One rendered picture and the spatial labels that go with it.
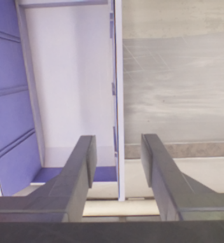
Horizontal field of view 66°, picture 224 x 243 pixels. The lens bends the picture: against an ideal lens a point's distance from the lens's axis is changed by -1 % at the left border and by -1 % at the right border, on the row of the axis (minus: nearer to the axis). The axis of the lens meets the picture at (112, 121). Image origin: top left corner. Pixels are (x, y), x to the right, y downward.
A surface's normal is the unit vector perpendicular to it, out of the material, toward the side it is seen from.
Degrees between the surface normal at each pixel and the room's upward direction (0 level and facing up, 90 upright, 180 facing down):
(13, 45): 88
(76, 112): 0
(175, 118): 0
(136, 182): 0
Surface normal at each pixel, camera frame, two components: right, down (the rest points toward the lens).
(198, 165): -0.02, 0.29
